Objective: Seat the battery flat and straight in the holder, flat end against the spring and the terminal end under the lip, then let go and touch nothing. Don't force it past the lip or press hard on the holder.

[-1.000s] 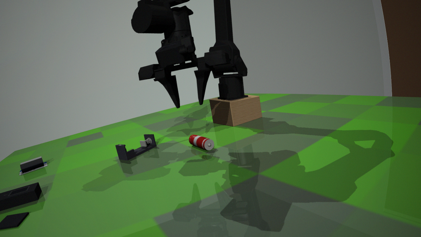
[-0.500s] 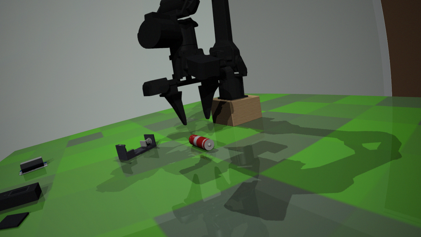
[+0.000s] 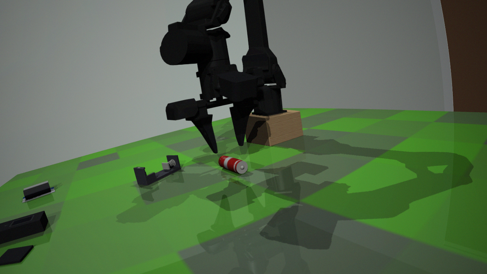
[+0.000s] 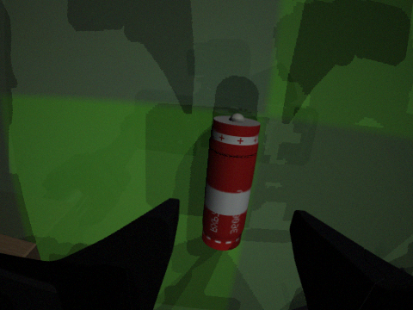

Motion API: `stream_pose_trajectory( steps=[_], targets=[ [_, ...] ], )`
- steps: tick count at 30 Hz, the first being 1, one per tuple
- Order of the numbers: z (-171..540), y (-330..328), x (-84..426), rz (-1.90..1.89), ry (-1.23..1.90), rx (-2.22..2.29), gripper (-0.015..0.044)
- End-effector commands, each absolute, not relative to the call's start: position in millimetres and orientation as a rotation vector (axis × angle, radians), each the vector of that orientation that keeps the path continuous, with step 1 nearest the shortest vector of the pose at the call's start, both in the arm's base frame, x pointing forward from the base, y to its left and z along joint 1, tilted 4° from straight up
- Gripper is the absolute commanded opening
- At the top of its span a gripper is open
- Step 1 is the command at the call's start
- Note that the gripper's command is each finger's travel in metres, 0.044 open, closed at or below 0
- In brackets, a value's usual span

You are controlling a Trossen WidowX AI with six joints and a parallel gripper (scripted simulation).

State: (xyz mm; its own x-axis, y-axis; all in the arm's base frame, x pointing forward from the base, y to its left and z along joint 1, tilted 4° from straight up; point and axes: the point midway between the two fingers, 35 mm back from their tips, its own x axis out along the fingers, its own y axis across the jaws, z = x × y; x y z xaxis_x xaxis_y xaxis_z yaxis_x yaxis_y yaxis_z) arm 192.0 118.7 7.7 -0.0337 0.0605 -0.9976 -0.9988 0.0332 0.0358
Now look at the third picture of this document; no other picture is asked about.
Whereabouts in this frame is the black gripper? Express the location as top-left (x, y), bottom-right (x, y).
top-left (166, 59), bottom-right (273, 154)

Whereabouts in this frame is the black flat panel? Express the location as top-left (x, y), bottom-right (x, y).
top-left (0, 245), bottom-right (33, 265)

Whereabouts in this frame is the red and silver battery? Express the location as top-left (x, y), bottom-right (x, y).
top-left (219, 156), bottom-right (248, 174)

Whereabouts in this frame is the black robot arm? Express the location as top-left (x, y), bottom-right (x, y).
top-left (160, 0), bottom-right (287, 116)

